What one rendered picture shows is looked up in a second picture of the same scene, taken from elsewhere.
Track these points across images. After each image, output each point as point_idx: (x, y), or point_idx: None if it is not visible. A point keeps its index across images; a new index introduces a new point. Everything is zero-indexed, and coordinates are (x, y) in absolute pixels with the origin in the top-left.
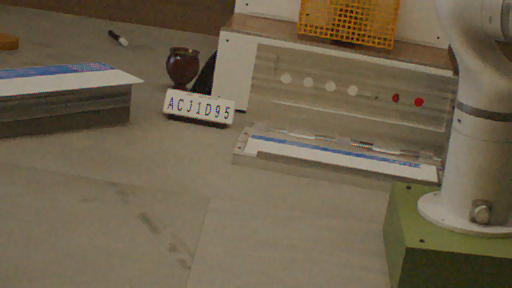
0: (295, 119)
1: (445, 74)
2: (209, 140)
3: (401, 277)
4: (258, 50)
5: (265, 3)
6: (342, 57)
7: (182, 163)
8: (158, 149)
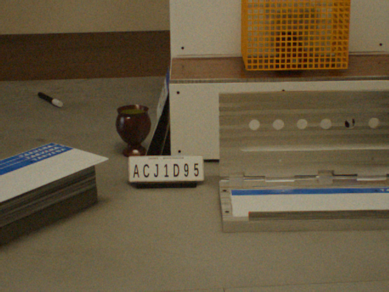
0: (271, 165)
1: None
2: (188, 205)
3: None
4: (221, 101)
5: (200, 43)
6: (310, 92)
7: (174, 245)
8: (142, 232)
